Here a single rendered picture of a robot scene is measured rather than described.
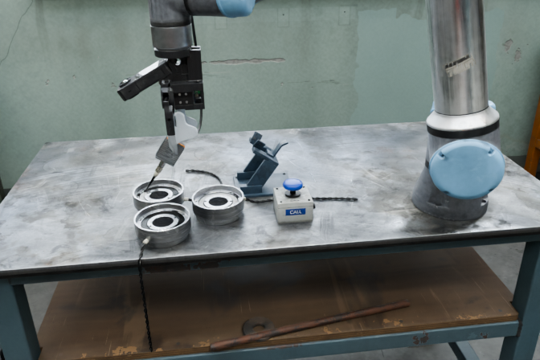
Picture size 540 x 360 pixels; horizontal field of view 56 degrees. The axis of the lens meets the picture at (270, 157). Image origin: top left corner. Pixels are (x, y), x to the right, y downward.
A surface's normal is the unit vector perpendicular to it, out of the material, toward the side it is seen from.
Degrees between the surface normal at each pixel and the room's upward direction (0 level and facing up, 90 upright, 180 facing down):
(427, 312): 0
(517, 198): 0
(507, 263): 0
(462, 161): 97
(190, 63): 90
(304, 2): 90
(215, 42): 90
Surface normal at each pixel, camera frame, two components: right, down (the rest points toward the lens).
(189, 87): 0.14, 0.40
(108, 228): -0.01, -0.91
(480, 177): -0.24, 0.51
